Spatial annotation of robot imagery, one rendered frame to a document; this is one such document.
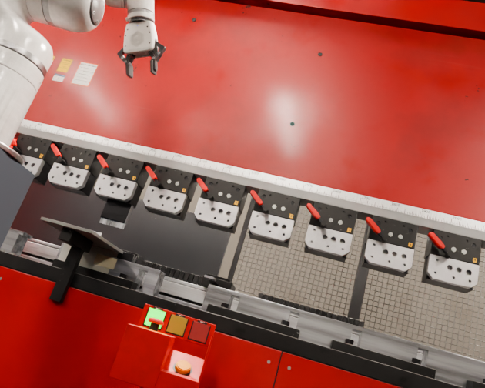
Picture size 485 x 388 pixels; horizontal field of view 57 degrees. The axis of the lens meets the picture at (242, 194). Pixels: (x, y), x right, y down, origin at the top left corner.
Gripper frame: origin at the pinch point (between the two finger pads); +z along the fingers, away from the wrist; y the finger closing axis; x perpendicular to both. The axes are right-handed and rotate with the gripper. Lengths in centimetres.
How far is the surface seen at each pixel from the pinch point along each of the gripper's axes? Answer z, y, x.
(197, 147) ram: 18.9, 6.2, 32.4
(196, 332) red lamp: 78, 20, -10
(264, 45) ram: -24, 30, 49
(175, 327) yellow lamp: 76, 15, -12
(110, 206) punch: 40, -26, 24
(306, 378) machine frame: 93, 47, 5
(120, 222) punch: 46, -22, 24
